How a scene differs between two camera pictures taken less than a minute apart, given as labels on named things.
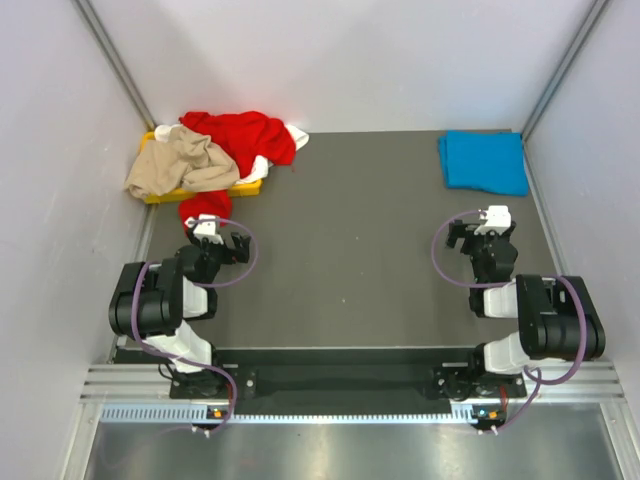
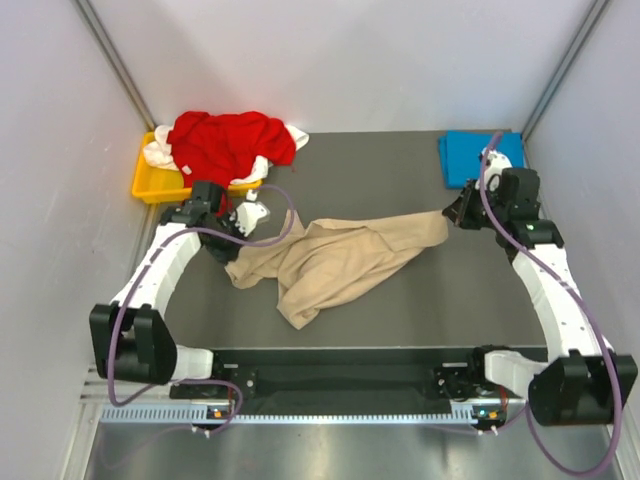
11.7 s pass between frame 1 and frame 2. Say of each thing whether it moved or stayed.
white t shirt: stayed
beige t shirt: moved
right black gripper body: moved
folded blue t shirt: stayed
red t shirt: stayed
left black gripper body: moved
